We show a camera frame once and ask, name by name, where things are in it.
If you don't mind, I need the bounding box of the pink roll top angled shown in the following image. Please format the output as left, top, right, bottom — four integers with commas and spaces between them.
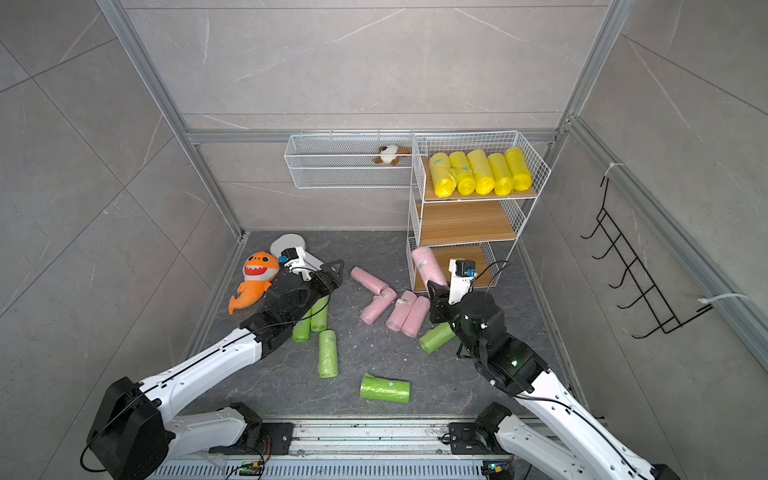
350, 267, 389, 295

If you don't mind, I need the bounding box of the yellow roll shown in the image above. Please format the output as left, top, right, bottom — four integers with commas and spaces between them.
504, 147, 533, 191
449, 151, 476, 196
429, 152, 456, 198
467, 149, 495, 196

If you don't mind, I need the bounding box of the yellow roll horizontal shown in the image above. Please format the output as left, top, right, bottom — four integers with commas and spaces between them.
487, 153, 514, 197

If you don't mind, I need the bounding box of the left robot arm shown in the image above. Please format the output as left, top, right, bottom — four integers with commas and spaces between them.
84, 260, 344, 479

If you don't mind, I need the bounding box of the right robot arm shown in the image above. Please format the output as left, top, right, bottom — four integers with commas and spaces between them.
428, 282, 678, 479

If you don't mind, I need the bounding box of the green roll right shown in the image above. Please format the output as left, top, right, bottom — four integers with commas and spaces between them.
419, 323, 455, 354

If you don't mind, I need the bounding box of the green roll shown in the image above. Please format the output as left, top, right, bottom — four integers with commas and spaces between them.
419, 323, 455, 354
317, 330, 339, 378
310, 296, 330, 333
292, 310, 312, 343
359, 373, 410, 403

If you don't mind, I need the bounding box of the green roll far left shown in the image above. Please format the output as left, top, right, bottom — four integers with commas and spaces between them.
292, 310, 312, 343

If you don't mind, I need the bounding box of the white folding stand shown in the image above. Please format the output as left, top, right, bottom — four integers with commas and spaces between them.
270, 233, 322, 269

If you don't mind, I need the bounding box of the orange shark plush toy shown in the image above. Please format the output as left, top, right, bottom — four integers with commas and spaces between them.
228, 252, 279, 315

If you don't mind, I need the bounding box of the green roll lower left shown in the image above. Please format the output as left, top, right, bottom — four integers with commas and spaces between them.
317, 330, 339, 378

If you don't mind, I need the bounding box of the green roll bottom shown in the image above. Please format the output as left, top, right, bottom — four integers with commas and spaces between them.
359, 373, 410, 403

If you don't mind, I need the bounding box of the brown white plush puppy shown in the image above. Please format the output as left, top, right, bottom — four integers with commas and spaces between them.
373, 144, 411, 166

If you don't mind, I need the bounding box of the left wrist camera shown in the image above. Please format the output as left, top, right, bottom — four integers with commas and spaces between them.
278, 247, 314, 281

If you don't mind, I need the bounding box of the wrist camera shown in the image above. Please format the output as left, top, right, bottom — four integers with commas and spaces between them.
449, 259, 477, 305
278, 247, 314, 281

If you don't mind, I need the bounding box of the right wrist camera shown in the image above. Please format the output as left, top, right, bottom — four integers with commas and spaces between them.
449, 259, 477, 305

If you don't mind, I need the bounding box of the white wall wire basket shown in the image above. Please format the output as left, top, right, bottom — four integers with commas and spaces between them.
284, 131, 415, 189

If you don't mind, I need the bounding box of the white three-tier wire shelf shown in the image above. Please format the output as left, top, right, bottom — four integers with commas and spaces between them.
406, 130, 551, 292

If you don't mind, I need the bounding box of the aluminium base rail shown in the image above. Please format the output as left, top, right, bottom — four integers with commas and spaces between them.
152, 417, 592, 479

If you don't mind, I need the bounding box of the black wall hook rack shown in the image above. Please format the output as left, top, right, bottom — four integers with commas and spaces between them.
580, 177, 714, 340

